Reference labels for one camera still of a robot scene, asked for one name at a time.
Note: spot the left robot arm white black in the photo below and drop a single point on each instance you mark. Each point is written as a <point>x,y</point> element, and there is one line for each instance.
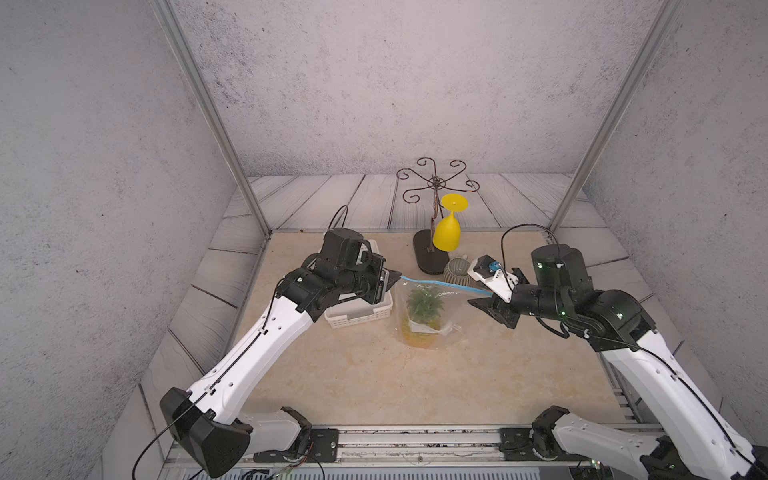
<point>204,420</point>

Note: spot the right aluminium frame post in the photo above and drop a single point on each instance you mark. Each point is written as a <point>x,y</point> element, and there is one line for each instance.
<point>643,60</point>

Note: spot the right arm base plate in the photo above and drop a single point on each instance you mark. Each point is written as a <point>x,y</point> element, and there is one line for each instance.
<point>524,444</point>

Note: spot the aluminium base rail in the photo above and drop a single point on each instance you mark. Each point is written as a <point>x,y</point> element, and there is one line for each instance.
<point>422,452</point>

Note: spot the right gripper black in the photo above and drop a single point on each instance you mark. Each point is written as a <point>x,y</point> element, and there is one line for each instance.
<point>494,307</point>

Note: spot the left aluminium frame post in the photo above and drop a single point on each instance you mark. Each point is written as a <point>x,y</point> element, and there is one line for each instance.
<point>166,15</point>

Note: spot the yellow pineapple green crown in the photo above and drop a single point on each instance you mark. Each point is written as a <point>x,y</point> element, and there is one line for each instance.
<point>422,319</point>

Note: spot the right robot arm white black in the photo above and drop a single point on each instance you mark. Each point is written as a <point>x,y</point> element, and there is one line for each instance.
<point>697,442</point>

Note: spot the clear zip-top bag blue seal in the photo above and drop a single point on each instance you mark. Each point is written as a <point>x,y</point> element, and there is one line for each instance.
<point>456,314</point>

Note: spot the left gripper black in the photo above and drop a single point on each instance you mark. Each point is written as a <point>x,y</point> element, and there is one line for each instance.
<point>381,274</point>

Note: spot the yellow plastic wine glass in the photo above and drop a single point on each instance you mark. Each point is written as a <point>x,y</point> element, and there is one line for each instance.
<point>448,231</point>

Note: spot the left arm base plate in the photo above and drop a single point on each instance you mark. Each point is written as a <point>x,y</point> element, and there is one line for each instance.
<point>319,444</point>

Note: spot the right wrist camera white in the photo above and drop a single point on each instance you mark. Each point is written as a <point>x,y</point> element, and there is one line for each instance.
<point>492,274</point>

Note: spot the black metal cup rack stand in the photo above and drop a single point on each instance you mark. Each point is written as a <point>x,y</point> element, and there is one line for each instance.
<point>433,245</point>

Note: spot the aluminium frame post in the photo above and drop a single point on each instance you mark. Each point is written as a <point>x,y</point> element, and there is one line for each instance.
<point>166,15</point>
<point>643,60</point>

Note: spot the white plastic basket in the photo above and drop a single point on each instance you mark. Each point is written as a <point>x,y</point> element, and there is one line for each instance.
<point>358,312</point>

